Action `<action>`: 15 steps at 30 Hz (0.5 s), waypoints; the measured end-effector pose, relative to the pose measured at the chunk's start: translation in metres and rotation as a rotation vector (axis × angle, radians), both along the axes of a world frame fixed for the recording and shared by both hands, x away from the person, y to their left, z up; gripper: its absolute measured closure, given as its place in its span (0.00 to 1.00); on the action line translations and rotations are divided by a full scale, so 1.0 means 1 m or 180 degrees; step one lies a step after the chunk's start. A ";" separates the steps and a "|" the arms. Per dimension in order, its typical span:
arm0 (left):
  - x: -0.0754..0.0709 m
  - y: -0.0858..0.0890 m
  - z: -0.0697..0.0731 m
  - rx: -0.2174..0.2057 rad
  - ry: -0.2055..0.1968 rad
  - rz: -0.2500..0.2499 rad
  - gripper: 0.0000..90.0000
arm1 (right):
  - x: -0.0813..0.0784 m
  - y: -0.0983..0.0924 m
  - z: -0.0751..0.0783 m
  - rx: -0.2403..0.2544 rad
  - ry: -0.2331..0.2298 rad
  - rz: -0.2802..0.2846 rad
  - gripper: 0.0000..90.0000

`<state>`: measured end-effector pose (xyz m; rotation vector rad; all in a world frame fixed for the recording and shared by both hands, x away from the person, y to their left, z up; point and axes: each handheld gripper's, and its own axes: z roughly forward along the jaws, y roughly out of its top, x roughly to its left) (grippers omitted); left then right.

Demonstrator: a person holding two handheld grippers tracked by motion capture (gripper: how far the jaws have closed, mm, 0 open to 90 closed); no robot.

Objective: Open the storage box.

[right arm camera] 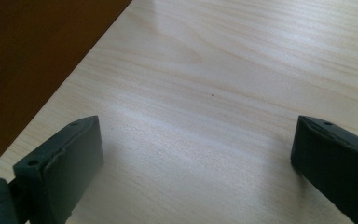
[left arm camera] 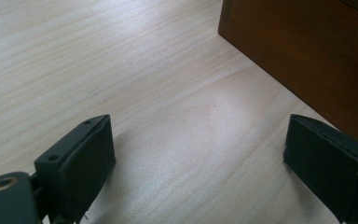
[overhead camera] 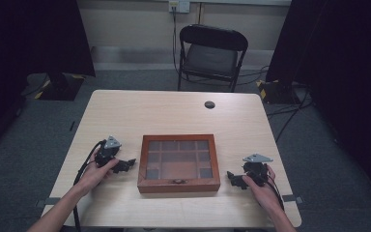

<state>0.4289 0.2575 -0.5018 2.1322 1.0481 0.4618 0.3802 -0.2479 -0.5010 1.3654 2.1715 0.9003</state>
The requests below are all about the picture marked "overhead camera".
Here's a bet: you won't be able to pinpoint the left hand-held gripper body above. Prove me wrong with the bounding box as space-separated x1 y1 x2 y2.
94 135 123 168

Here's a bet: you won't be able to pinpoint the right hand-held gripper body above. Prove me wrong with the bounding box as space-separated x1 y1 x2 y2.
242 153 274 188

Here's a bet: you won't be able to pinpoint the wooden box with glass lid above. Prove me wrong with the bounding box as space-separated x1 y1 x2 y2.
136 133 221 194

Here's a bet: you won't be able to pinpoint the person's left hand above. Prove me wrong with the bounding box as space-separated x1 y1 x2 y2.
76 150 121 195

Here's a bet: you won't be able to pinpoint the person's right hand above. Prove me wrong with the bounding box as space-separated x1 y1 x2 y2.
242 164 284 212

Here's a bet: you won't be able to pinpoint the black stand base striped tape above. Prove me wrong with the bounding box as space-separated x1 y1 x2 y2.
33 72 87 102
256 78 304 105

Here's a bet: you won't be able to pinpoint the black folding chair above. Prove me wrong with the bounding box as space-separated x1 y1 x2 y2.
176 23 250 94

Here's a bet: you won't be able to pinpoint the left hand-held gripper black cable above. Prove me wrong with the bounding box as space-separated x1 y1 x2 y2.
72 138 107 232

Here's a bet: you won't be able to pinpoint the hand-held gripper black cable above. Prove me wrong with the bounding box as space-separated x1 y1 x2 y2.
72 138 107 232
265 173 286 212

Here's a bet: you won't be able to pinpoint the right hand-held gripper black cable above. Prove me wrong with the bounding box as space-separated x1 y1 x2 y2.
265 173 286 212

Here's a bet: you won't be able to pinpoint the grey table edge strap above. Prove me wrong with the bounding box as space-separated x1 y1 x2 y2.
281 193 304 205
35 196 62 209

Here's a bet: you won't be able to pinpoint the black floor cables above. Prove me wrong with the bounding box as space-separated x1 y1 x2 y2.
238 65 315 143

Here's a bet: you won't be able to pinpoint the black wall socket cable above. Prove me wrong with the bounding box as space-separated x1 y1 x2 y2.
171 6 181 75

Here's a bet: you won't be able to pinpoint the white wall socket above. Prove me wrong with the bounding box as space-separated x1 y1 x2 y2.
168 0 191 15

